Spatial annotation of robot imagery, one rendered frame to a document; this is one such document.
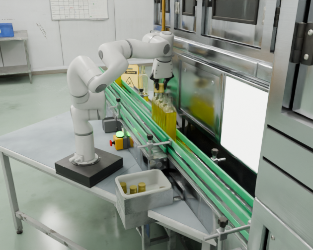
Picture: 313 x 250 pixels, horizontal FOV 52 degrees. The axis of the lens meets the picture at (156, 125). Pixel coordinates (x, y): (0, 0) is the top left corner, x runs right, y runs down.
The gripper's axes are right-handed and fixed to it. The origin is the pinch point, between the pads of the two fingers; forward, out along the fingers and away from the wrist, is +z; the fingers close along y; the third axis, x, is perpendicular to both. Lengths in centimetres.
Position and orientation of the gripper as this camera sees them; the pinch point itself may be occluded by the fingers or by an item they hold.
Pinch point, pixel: (160, 85)
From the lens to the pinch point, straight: 169.1
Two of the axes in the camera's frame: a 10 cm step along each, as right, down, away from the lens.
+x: 3.2, 5.9, -7.4
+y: -9.4, 1.2, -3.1
